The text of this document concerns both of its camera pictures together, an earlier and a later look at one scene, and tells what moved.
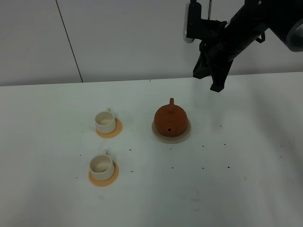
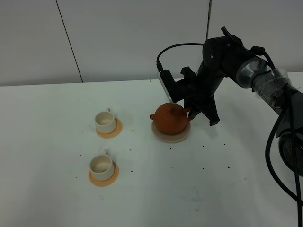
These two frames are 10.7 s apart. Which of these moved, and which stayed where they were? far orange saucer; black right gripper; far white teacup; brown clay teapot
Moved: black right gripper
Stayed: brown clay teapot; far white teacup; far orange saucer
